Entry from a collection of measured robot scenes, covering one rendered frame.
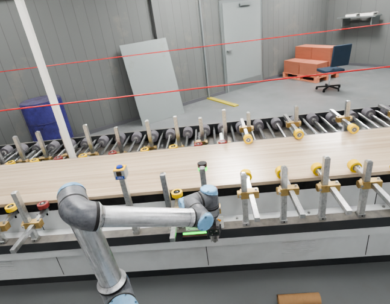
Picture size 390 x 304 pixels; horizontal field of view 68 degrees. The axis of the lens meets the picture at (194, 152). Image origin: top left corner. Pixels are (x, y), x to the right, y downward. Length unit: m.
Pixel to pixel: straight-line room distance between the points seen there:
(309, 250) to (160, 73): 4.84
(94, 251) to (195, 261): 1.30
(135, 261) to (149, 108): 4.15
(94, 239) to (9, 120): 4.95
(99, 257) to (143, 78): 5.13
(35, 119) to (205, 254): 3.82
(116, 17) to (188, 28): 1.65
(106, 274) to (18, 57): 4.97
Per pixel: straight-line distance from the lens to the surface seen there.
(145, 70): 6.31
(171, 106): 6.47
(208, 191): 1.51
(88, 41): 6.20
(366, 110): 3.69
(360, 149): 2.63
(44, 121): 5.39
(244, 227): 2.04
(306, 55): 8.93
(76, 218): 1.19
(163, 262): 2.61
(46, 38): 6.07
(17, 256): 2.66
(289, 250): 2.58
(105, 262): 1.49
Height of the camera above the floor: 2.04
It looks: 26 degrees down
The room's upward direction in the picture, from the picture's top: 8 degrees counter-clockwise
